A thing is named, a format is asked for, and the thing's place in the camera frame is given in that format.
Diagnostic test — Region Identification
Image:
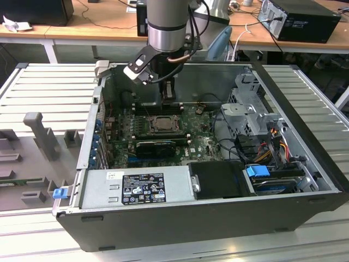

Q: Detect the black desktop computer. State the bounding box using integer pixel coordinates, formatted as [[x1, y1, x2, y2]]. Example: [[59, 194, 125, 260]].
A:
[[257, 0, 341, 44]]

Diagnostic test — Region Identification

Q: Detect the black plastic shroud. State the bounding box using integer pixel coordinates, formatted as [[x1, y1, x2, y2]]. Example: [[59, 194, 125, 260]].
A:
[[188, 160, 257, 200]]

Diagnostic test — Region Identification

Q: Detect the pale blue teach pendant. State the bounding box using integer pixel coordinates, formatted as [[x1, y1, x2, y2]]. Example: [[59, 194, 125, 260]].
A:
[[207, 26, 233, 61]]

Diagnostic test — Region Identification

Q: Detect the crumpled white paper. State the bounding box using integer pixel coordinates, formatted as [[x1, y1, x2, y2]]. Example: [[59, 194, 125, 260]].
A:
[[2, 15, 33, 33]]

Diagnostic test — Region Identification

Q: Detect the hard disk in blue carrier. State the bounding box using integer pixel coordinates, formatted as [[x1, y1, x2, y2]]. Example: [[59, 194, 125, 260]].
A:
[[244, 164, 299, 197]]

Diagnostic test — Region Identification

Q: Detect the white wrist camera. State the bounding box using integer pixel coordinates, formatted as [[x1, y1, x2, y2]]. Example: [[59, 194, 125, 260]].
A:
[[123, 46, 154, 86]]

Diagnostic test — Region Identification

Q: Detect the black graphics card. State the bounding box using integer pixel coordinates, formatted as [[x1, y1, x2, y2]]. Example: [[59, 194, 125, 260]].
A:
[[135, 140, 177, 158]]

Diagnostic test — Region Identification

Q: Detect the CPU silver plate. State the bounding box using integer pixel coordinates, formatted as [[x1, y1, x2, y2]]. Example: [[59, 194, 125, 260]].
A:
[[155, 117, 175, 131]]

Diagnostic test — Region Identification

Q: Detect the grey power supply unit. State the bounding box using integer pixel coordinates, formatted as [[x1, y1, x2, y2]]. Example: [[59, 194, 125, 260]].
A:
[[69, 165, 196, 211]]

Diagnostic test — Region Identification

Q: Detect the green motherboard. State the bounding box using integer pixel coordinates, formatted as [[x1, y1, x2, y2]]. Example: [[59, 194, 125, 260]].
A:
[[105, 105, 227, 169]]

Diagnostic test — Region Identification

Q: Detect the white cable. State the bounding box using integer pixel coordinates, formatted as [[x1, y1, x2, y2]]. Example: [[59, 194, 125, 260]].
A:
[[226, 23, 252, 61]]

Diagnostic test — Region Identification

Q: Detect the small black box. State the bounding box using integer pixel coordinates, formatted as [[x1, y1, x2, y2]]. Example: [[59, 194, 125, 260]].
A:
[[136, 0, 149, 38]]

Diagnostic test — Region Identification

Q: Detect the grey parts rack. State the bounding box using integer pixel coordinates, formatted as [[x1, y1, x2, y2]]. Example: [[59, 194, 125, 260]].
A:
[[0, 111, 84, 212]]

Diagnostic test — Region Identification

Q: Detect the grey metal drive cage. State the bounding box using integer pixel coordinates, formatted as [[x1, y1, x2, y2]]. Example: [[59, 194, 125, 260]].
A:
[[220, 72, 284, 137]]

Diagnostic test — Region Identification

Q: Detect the white metal frame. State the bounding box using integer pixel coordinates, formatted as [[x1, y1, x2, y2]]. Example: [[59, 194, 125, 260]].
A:
[[334, 86, 349, 110]]

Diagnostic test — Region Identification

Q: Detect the CPU socket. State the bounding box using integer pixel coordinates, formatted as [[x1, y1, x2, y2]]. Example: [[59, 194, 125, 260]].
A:
[[148, 115, 183, 135]]

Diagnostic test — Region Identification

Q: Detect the wooden desk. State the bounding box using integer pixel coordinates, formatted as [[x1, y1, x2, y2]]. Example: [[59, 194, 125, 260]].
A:
[[0, 0, 349, 65]]

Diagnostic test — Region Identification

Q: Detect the black wire bundle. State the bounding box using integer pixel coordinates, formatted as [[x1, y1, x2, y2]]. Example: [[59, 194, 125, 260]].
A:
[[211, 109, 258, 163]]

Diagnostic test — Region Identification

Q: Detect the black open PC case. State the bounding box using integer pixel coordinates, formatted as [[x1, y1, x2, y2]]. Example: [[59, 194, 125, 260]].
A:
[[51, 60, 349, 253]]

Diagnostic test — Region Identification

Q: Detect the black RAM slot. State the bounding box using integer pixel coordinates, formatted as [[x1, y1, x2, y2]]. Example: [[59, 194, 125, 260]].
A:
[[132, 132, 186, 139], [130, 138, 191, 145], [135, 108, 181, 115]]

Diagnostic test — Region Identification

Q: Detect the blue expansion slot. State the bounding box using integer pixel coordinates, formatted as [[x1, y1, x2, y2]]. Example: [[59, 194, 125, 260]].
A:
[[127, 156, 175, 162]]

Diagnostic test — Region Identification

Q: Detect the large black box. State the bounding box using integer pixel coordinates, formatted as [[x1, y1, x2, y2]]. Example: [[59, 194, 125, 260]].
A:
[[0, 0, 74, 27]]

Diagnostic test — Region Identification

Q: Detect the metal CPU socket cover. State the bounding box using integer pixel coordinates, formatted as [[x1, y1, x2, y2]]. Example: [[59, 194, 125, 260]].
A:
[[149, 115, 181, 134]]

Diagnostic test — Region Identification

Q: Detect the yellow red wire bundle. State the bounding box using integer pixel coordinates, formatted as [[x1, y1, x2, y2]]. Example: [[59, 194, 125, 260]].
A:
[[255, 136, 290, 164]]

